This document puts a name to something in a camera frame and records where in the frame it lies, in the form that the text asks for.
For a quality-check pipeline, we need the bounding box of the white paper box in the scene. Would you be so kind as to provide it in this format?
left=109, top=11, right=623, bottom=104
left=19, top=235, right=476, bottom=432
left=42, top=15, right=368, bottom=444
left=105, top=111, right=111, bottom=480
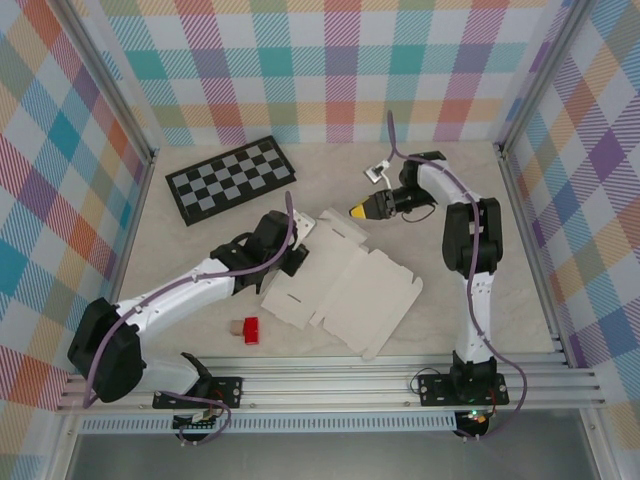
left=259, top=208, right=425, bottom=361

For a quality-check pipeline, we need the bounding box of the black and grey checkerboard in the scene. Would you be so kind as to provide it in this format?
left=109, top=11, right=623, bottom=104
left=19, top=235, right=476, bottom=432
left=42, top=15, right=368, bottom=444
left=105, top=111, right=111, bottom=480
left=165, top=135, right=299, bottom=228

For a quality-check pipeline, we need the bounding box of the red toy brick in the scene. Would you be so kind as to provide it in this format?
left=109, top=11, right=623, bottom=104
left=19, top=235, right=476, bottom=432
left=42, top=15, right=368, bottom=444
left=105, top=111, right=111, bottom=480
left=242, top=315, right=262, bottom=346

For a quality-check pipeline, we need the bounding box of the small controller board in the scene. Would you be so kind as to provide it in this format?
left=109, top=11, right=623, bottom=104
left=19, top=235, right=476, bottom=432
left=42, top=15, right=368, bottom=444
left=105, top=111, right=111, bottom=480
left=172, top=408, right=224, bottom=435
left=455, top=408, right=494, bottom=437

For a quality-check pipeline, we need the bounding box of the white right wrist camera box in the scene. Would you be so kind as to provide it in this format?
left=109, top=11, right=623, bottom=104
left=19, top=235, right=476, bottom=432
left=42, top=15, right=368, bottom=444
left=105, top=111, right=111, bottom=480
left=363, top=160, right=390, bottom=185

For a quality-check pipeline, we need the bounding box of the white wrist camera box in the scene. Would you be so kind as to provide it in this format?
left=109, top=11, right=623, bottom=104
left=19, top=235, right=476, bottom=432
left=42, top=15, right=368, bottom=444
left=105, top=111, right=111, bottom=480
left=363, top=160, right=390, bottom=185
left=291, top=211, right=317, bottom=251

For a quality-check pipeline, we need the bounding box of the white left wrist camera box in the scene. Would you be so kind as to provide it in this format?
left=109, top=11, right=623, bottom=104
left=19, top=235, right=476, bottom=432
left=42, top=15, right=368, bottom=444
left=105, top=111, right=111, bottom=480
left=291, top=211, right=317, bottom=251

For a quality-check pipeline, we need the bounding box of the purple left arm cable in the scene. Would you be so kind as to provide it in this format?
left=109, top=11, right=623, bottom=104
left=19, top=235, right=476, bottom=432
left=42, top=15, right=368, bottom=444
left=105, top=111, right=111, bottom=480
left=82, top=190, right=296, bottom=446

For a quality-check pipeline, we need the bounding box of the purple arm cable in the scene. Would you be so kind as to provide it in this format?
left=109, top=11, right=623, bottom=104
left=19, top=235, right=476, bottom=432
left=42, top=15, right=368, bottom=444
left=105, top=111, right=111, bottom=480
left=82, top=190, right=296, bottom=446
left=370, top=110, right=528, bottom=444

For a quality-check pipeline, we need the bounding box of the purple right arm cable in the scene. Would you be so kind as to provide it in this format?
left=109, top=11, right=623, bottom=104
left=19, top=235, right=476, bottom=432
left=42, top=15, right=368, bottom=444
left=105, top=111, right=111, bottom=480
left=370, top=110, right=528, bottom=444

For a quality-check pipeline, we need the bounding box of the aluminium side rail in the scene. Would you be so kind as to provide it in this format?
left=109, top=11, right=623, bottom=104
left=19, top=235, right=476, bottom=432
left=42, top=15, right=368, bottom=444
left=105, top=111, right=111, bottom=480
left=89, top=149, right=159, bottom=375
left=493, top=142, right=575, bottom=370

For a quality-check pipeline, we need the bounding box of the aluminium rail frame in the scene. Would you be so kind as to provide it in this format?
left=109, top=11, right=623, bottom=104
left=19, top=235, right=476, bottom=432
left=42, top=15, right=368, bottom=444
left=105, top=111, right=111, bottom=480
left=55, top=353, right=609, bottom=414

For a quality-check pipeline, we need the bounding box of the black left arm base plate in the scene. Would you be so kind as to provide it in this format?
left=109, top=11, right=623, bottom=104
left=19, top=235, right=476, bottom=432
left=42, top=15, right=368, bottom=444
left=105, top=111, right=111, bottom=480
left=152, top=375, right=244, bottom=410

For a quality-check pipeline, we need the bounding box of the slotted white cable duct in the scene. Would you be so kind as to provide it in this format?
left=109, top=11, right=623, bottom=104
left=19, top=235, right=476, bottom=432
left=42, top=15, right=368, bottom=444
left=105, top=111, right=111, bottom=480
left=79, top=410, right=459, bottom=435

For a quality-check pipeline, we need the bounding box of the aluminium corner post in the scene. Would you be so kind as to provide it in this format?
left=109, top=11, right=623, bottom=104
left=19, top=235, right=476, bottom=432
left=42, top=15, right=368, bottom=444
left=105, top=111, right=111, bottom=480
left=49, top=0, right=160, bottom=169
left=492, top=0, right=594, bottom=154

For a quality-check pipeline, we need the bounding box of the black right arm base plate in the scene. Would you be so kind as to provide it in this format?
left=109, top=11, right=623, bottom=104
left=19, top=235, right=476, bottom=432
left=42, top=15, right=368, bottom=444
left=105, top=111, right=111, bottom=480
left=417, top=372, right=510, bottom=407

